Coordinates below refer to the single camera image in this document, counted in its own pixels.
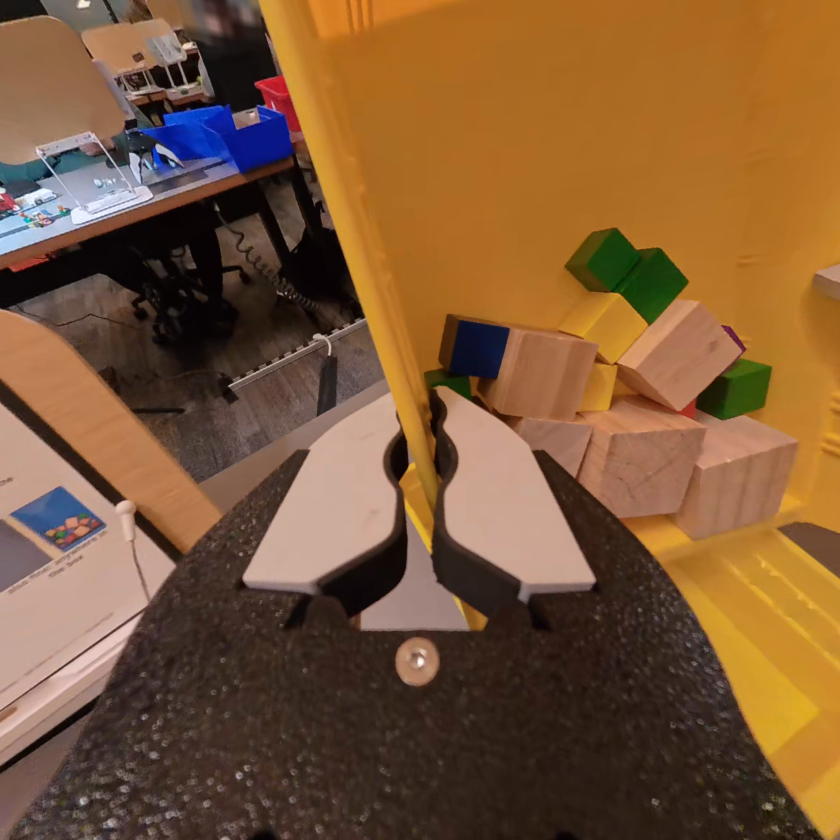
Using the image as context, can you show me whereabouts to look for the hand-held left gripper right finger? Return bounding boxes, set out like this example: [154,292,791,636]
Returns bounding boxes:
[428,386,598,619]

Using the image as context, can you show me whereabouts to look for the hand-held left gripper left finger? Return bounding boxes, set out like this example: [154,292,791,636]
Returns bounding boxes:
[241,392,409,618]

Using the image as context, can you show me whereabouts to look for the pile of wooden cubes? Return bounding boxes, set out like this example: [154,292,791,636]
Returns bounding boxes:
[423,226,800,540]

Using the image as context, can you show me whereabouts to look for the yellow plastic box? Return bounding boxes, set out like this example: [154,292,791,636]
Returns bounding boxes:
[259,0,840,840]

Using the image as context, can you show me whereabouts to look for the black office chair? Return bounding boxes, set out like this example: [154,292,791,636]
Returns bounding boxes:
[125,243,250,345]

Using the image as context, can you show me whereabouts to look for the white instruction sheet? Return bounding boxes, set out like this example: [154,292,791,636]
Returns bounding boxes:
[0,400,178,719]

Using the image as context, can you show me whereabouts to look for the grey office desk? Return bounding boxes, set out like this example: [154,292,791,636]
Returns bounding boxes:
[0,141,342,309]

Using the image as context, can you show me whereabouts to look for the black and white gripper device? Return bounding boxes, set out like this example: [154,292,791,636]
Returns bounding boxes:
[123,128,186,186]

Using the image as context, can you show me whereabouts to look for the clear acrylic stand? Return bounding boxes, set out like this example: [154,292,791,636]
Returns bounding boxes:
[36,131,155,225]

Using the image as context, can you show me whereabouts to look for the red plastic bin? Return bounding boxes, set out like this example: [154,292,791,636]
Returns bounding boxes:
[255,75,303,132]

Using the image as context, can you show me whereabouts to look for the heap of colourful toy bricks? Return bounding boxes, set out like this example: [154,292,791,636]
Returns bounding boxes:
[0,187,73,231]

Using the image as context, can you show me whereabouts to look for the rounded wooden desk divider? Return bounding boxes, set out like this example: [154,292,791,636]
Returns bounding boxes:
[82,20,198,74]
[0,16,129,165]

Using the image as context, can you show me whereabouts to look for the white floor cable tray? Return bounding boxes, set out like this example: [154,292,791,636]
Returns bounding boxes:
[220,318,368,403]

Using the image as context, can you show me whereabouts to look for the white cable with plug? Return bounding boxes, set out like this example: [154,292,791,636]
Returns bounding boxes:
[115,500,153,605]

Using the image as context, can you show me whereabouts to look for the black coiled cable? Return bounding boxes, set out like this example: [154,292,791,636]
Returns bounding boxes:
[217,203,322,312]

